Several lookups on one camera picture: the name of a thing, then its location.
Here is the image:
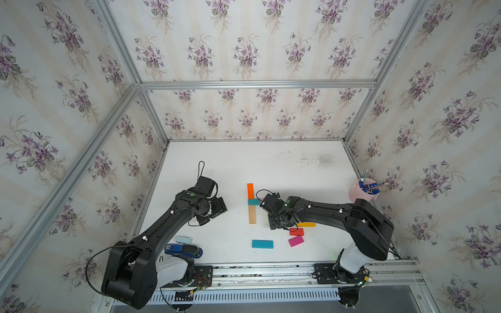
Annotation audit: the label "magenta wooden block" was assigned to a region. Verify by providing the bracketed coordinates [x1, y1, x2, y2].
[288, 236, 304, 247]

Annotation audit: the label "natural wood block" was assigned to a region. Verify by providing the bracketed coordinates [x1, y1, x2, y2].
[248, 205, 257, 224]

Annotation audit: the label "long teal wooden block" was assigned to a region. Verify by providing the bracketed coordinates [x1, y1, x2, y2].
[252, 239, 274, 249]

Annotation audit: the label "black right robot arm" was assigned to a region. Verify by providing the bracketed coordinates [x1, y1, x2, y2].
[260, 194, 394, 275]

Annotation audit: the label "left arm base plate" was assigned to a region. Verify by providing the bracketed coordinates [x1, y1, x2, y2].
[162, 266, 214, 289]

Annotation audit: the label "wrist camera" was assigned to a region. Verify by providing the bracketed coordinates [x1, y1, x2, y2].
[194, 176, 219, 198]
[260, 192, 285, 214]

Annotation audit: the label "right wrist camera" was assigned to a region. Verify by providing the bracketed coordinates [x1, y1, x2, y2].
[260, 192, 285, 214]

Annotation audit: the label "amber yellow wooden block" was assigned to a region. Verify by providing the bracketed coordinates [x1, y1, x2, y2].
[297, 222, 317, 228]

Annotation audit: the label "blue stapler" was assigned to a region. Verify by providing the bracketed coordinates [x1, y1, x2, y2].
[164, 244, 203, 259]

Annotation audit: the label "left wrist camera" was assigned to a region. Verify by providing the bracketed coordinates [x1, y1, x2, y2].
[194, 176, 219, 198]

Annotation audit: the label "small teal wooden block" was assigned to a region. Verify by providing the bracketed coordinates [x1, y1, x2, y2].
[247, 198, 261, 206]

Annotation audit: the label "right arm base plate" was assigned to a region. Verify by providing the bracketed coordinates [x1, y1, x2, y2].
[312, 263, 368, 284]

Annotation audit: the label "blue pens in cup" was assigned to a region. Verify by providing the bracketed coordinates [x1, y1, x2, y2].
[358, 170, 388, 195]

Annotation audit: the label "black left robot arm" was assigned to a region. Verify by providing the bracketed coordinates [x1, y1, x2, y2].
[100, 190, 227, 309]

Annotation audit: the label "orange wooden block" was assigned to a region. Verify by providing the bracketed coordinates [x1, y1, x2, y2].
[247, 183, 255, 200]

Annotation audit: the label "aluminium mounting rail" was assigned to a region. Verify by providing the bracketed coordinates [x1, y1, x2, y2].
[93, 257, 425, 304]

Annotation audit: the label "red wooden block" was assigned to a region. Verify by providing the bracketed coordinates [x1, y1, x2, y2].
[289, 228, 305, 236]

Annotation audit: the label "pink pen cup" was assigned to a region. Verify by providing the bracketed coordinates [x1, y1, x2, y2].
[348, 179, 379, 203]

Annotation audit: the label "light blue eraser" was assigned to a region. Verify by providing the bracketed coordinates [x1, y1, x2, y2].
[175, 236, 193, 245]

